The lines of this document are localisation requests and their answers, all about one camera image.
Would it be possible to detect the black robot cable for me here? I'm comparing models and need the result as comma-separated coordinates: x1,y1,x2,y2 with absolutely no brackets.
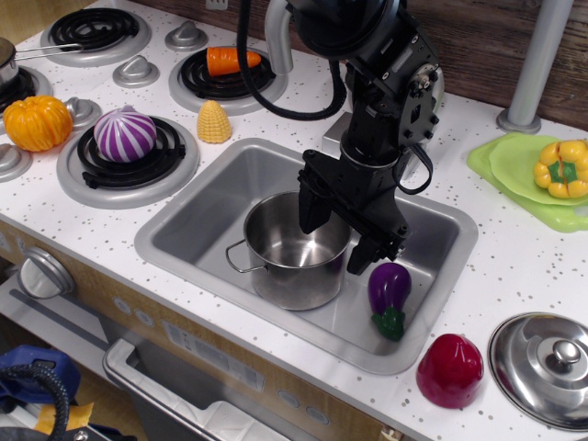
236,0,348,122

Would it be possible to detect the grey toy sink basin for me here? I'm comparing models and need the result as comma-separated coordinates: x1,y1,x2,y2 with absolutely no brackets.
135,139,478,375

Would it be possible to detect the grey oven dial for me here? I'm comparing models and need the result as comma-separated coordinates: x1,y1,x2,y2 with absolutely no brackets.
17,246,76,300

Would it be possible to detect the stainless steel pot lid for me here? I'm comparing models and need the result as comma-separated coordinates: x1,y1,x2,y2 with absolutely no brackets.
488,312,587,432

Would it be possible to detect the black burner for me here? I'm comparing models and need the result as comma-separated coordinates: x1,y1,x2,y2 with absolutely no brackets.
57,117,199,209
1,67,53,113
168,50,288,117
40,7,152,68

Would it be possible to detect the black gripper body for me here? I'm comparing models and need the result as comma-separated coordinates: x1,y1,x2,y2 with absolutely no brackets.
299,150,410,261

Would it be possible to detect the yellow tape piece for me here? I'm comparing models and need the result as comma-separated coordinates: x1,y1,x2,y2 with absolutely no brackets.
34,402,95,435

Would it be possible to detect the front left black burner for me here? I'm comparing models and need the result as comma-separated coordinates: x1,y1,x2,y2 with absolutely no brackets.
1,67,53,113

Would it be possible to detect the red toy pepper half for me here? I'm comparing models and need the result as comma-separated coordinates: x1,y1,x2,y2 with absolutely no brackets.
416,334,484,409

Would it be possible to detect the silver toy faucet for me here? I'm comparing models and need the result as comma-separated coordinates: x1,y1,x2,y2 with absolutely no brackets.
265,1,440,170

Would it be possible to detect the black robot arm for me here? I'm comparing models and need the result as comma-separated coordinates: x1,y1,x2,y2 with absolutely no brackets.
289,1,438,275

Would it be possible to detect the light green plate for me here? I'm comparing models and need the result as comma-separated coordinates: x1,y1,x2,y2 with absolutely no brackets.
490,134,587,207

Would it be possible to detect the orange toy carrot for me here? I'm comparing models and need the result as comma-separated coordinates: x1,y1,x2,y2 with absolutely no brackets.
206,47,242,77

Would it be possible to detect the blue clamp object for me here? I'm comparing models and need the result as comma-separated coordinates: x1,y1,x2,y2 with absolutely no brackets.
1,345,81,405

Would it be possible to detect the black braided hose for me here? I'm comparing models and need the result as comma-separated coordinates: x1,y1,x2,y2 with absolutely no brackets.
0,364,71,441

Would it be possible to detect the purple striped toy onion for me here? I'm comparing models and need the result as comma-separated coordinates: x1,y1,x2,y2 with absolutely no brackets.
93,105,157,164

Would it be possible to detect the rear left black burner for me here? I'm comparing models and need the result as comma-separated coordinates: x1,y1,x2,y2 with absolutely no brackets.
40,7,152,68

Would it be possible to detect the purple toy eggplant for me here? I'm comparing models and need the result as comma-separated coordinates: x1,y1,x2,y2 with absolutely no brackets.
367,263,412,342

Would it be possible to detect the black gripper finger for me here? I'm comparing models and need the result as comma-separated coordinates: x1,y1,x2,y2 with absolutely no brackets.
346,235,390,275
299,179,332,234

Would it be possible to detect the yellow toy bell pepper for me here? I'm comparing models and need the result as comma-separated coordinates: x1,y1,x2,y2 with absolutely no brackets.
533,140,587,198

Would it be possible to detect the rear right black burner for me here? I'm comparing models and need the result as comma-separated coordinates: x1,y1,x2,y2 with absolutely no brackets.
168,50,288,117

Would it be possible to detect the small steel saucepan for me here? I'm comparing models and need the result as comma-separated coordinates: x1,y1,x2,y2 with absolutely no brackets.
1,38,84,92

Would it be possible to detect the grey vertical post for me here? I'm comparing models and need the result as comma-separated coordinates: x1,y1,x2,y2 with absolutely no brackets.
496,0,573,134

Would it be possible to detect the orange toy pumpkin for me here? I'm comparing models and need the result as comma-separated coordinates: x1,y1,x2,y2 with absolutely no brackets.
3,96,74,153

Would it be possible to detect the light green cutting board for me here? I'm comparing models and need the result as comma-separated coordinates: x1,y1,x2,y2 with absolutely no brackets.
467,133,587,232

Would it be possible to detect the front right black burner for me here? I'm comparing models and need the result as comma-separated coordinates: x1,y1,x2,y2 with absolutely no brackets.
57,117,199,209

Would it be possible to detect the yellow toy corn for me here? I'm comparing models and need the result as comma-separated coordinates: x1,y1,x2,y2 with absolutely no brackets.
197,100,232,143

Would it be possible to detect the grey oven door handle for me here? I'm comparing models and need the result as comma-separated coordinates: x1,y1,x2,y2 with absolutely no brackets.
103,339,285,440

